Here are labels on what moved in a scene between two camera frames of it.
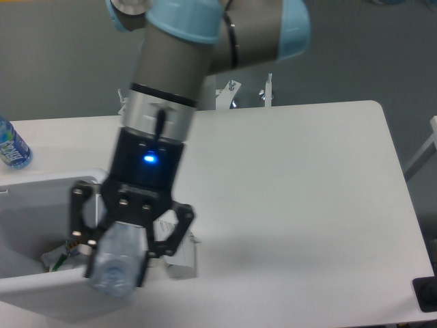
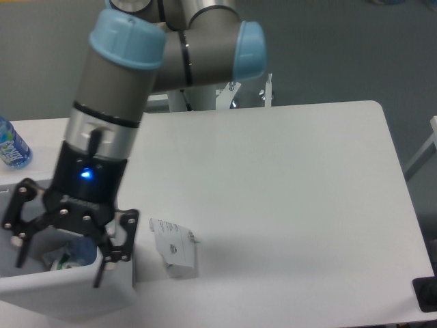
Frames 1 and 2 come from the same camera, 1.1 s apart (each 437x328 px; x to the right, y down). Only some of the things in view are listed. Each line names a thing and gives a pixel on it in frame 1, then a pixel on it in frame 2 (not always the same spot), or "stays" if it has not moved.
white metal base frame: [224, 97] stays
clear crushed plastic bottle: [119, 260] to [82, 251]
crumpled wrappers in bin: [64, 257] stays
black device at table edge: [425, 290] stays
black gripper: [141, 181] to [86, 190]
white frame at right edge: [431, 149] stays
